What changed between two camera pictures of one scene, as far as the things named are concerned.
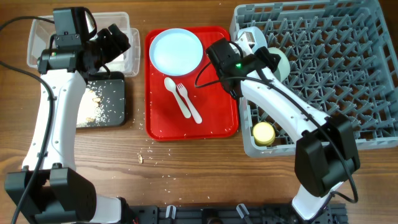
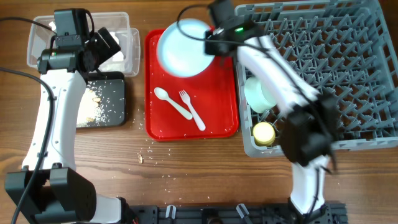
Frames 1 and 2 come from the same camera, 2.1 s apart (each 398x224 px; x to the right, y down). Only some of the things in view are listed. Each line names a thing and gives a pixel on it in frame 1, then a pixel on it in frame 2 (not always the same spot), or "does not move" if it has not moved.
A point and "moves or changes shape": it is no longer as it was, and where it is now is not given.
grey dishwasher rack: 343,61 does not move
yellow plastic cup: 263,134 does not move
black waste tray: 111,88 does not move
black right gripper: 270,58 -> 216,43
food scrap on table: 140,158 does not move
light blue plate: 176,51 moves or changes shape
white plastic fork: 182,91 moves or changes shape
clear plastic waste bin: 125,65 does not move
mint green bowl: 282,73 moves or changes shape
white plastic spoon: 170,85 -> 161,93
